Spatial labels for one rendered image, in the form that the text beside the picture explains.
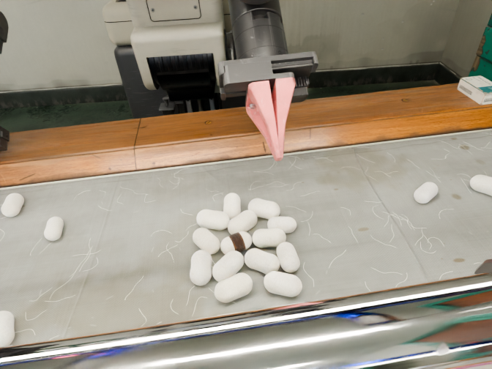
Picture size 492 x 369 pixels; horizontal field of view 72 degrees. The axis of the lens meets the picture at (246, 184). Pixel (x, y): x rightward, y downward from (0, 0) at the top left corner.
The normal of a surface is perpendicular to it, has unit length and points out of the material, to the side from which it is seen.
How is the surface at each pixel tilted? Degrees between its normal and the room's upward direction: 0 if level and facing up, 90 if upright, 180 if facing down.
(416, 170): 0
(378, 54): 89
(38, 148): 0
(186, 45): 98
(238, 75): 41
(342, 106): 0
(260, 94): 62
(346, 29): 90
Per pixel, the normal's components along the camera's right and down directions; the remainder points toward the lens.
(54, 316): -0.05, -0.77
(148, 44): 0.04, 0.73
